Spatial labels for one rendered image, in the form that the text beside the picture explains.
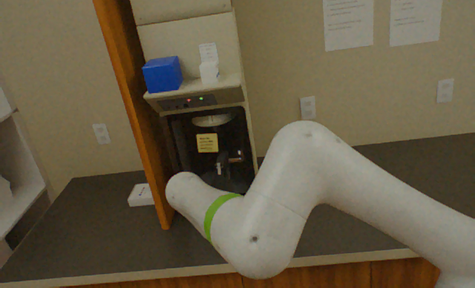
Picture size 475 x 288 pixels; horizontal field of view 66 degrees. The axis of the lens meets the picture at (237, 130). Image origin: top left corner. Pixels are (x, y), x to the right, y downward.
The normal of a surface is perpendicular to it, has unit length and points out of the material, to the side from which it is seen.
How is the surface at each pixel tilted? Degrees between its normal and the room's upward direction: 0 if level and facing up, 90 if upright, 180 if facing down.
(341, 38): 90
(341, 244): 0
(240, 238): 49
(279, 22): 90
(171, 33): 90
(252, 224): 38
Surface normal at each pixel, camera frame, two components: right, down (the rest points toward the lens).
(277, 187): -0.29, -0.33
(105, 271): -0.15, -0.89
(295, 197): 0.21, -0.07
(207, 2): -0.04, 0.44
